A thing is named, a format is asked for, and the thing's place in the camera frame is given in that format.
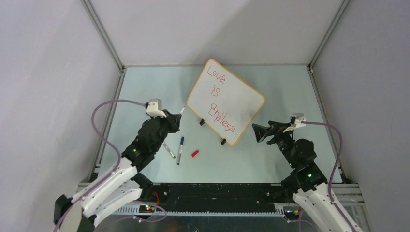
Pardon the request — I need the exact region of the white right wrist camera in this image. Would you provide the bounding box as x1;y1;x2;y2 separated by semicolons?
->
283;113;306;133

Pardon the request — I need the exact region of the left control board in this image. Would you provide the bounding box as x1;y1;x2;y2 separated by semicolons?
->
138;204;156;214

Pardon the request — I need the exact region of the right control board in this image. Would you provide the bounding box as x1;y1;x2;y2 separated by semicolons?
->
284;209;303;217

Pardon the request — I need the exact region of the blue whiteboard marker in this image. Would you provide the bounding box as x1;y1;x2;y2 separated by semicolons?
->
177;136;185;165

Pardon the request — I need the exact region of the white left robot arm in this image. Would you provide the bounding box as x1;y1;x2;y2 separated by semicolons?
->
53;110;182;232

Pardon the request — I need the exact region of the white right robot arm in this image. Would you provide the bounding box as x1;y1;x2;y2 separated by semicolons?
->
252;116;362;232

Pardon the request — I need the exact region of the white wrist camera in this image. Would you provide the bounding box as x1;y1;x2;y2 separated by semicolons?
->
146;99;167;118
283;113;306;133

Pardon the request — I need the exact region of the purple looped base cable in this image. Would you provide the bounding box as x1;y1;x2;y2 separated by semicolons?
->
132;201;168;223

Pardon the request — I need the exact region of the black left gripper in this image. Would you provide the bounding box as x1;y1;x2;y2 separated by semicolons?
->
150;109;181;152

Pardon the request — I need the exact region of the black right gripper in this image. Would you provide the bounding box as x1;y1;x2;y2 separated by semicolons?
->
251;121;296;167

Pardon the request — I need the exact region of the control board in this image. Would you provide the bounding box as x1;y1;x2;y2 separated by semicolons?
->
138;204;156;214
284;209;303;217

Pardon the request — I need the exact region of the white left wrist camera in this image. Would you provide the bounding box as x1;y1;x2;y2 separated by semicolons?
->
146;99;167;118

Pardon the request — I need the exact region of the orange framed whiteboard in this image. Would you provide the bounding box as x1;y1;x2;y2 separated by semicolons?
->
187;59;265;145

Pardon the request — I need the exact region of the red marker cap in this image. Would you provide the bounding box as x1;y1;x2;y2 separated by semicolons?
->
191;150;199;157

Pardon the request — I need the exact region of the green whiteboard marker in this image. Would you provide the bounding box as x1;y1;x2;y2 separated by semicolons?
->
162;143;176;159

